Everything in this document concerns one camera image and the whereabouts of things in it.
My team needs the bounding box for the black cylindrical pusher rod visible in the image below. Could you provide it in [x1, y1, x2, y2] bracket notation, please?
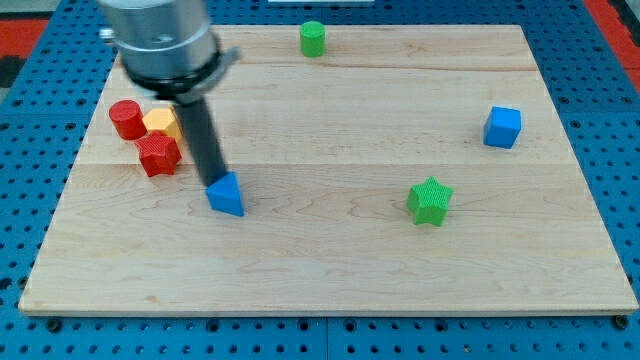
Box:
[175, 98, 228, 187]

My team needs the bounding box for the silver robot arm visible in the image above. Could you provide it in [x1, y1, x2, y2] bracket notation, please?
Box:
[98, 0, 241, 187]

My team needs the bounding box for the yellow hexagon block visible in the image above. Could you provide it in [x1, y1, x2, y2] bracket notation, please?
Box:
[142, 107, 183, 142]

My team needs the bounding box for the red star block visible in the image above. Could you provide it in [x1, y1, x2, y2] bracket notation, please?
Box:
[134, 135, 182, 177]

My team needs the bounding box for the red cylinder block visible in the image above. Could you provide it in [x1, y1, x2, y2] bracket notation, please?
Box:
[108, 99, 147, 140]

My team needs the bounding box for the blue triangle block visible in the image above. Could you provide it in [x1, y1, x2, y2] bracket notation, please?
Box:
[205, 171, 245, 217]

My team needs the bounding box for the green cylinder block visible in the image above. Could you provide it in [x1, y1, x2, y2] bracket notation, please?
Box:
[299, 21, 326, 58]

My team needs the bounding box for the wooden board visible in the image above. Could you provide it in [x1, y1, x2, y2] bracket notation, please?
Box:
[19, 25, 638, 317]

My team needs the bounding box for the green star block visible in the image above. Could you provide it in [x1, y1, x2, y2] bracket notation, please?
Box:
[406, 176, 454, 227]

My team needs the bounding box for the blue cube block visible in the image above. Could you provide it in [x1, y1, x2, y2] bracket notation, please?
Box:
[483, 106, 522, 149]

